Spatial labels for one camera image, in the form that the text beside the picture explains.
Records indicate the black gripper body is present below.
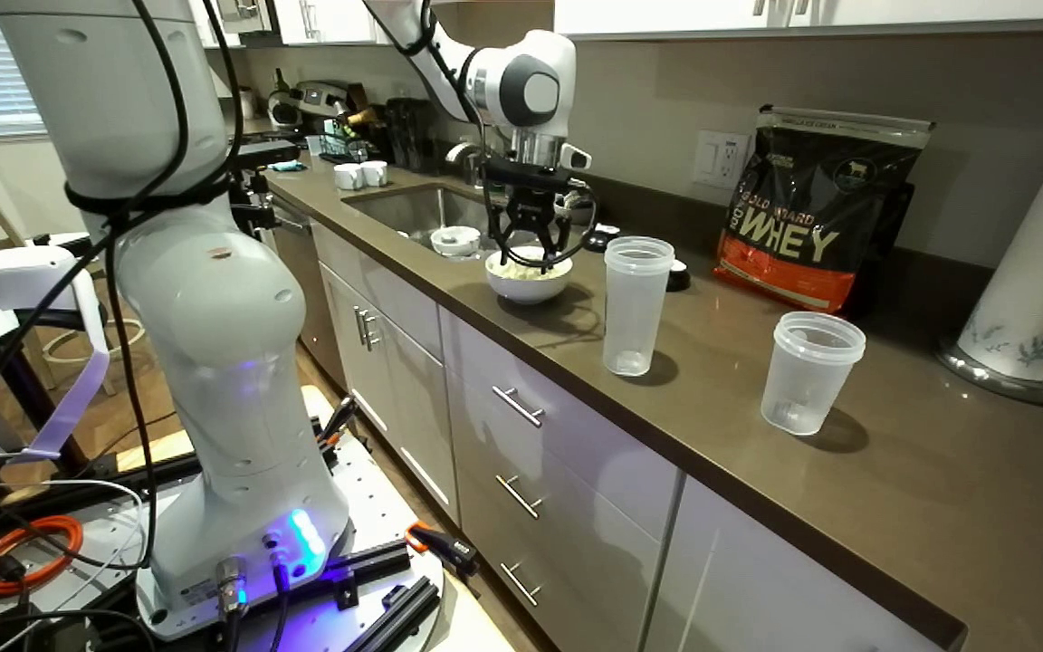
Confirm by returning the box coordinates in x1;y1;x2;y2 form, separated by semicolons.
486;159;594;241

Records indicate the white ceramic bowl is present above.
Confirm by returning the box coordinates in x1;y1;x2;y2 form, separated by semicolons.
482;241;571;303

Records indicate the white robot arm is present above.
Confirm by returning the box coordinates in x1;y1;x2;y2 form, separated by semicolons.
0;0;348;641

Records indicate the tall clear shaker cup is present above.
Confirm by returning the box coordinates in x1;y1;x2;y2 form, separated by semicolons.
605;234;674;377

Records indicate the short clear plastic cup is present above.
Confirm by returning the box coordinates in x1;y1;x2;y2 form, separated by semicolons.
760;310;864;437

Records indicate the chrome sink faucet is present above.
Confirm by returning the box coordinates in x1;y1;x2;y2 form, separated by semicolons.
445;142;489;189

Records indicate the black whey protein bag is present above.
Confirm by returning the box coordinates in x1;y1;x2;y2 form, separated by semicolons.
712;105;934;310

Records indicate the steel cabinet handle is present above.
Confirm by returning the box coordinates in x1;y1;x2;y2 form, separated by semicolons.
356;308;381;351

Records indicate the steel drawer handle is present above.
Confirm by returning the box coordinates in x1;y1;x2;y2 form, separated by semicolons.
494;385;544;426
494;474;544;521
497;562;544;608

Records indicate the white wall outlet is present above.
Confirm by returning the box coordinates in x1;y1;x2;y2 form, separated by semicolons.
692;129;751;189

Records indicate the orange cable coil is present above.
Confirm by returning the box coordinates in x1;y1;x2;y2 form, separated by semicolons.
0;509;88;600

